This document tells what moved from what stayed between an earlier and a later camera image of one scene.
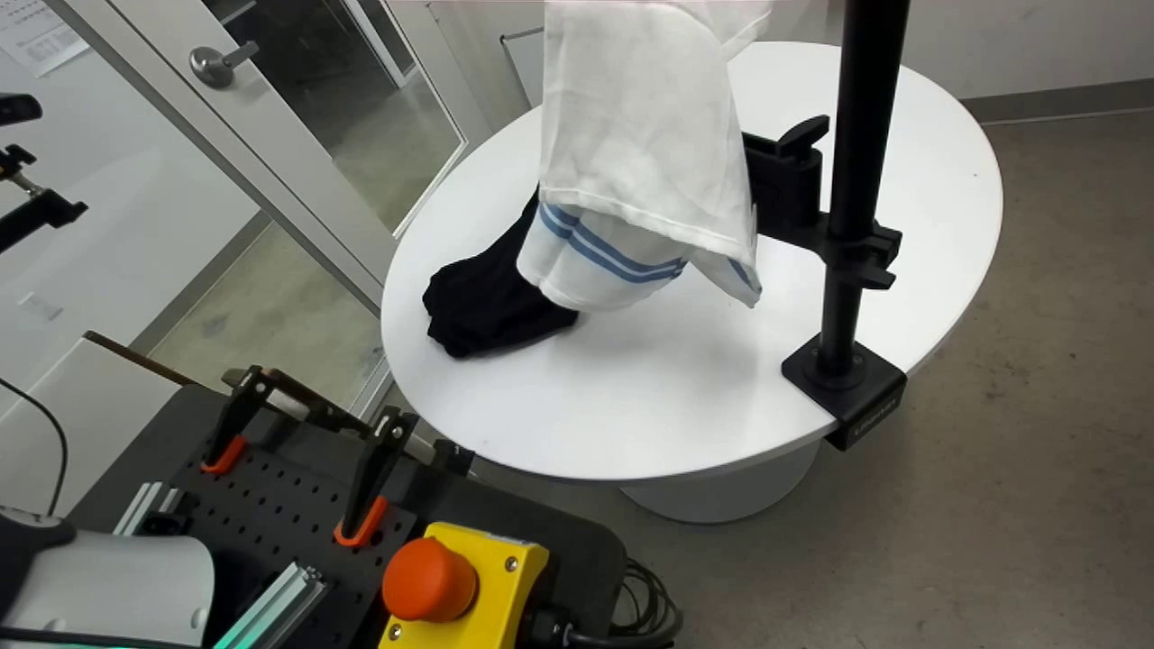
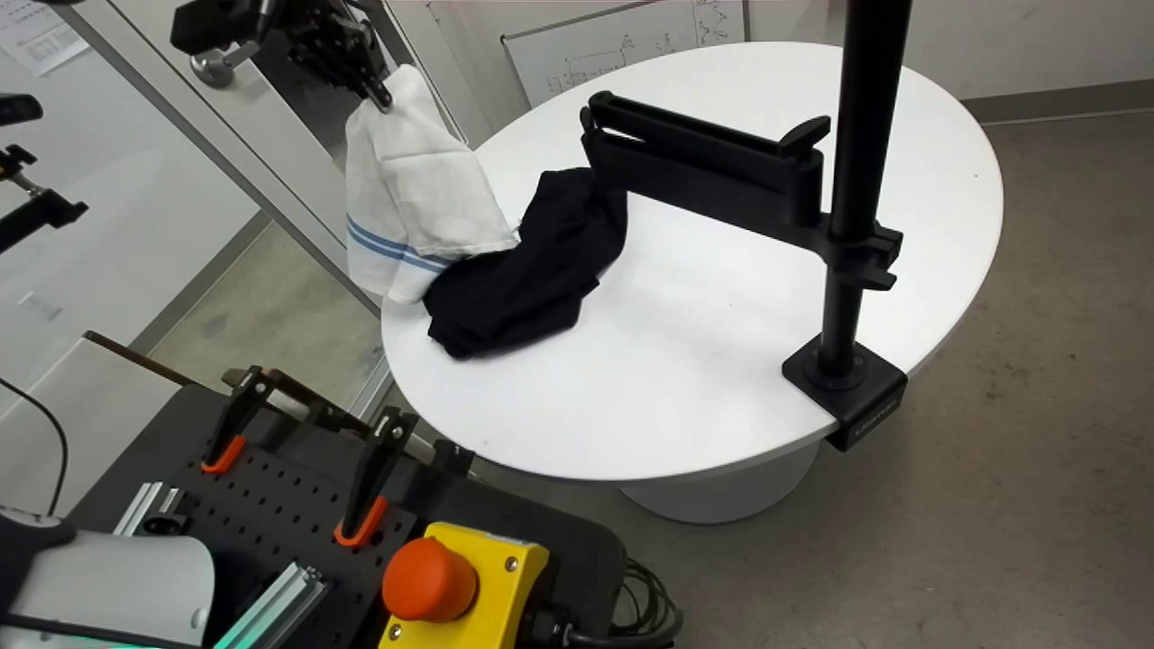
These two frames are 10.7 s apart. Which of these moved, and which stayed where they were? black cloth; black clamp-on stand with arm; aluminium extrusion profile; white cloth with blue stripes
Moved: white cloth with blue stripes
Stayed: black cloth; black clamp-on stand with arm; aluminium extrusion profile
